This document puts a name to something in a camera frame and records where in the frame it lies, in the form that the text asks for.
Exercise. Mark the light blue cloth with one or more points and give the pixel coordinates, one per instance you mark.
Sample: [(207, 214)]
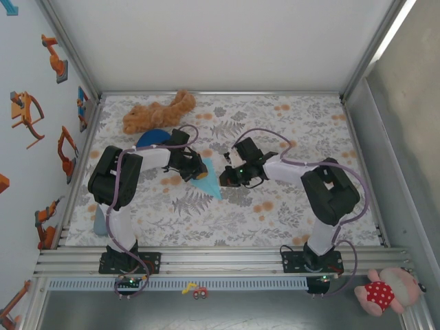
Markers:
[(210, 185)]

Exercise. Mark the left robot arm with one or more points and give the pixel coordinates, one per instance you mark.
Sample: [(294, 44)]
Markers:
[(115, 178)]

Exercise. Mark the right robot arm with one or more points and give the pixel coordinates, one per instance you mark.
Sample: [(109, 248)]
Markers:
[(331, 192)]

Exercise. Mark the floral patterned table mat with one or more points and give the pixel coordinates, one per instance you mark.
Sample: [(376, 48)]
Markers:
[(223, 223)]

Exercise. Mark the blue fabric cap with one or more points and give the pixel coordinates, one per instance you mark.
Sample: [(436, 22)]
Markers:
[(151, 137)]

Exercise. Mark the brown teddy bear plush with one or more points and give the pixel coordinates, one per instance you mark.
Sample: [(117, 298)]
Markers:
[(161, 115)]

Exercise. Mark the grey-blue soft object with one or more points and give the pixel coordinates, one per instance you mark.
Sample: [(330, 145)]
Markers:
[(99, 225)]

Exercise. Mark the small yellow squiggle toy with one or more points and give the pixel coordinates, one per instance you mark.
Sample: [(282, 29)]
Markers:
[(189, 288)]

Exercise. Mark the small red toy car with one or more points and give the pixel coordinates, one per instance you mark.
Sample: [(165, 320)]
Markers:
[(200, 294)]

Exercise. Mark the blue and orange sticker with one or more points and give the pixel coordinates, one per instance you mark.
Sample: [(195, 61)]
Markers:
[(82, 103)]

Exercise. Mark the small circuit board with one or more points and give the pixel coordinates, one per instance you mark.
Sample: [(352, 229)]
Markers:
[(132, 282), (326, 277)]

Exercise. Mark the pink plush doll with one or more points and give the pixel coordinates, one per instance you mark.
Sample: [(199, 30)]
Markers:
[(395, 285)]

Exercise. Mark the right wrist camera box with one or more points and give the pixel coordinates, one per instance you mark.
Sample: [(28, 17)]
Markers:
[(234, 159)]

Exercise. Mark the aluminium frame crossbar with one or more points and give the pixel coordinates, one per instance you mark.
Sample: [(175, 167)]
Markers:
[(223, 93)]

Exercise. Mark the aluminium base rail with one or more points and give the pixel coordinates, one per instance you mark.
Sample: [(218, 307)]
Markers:
[(223, 261)]

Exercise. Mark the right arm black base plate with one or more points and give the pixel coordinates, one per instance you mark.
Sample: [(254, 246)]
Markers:
[(292, 263)]

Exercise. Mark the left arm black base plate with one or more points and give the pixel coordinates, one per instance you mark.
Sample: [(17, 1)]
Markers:
[(151, 263)]

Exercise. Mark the aluminium frame post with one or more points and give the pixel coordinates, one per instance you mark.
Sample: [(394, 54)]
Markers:
[(68, 48), (374, 48)]

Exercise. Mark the orange gripper wall sticker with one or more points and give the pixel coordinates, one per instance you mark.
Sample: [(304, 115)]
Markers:
[(22, 110)]

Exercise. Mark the orange block wall sticker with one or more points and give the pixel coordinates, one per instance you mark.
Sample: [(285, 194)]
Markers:
[(3, 184)]

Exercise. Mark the blue wall sticker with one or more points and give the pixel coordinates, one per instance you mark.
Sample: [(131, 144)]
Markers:
[(12, 7)]

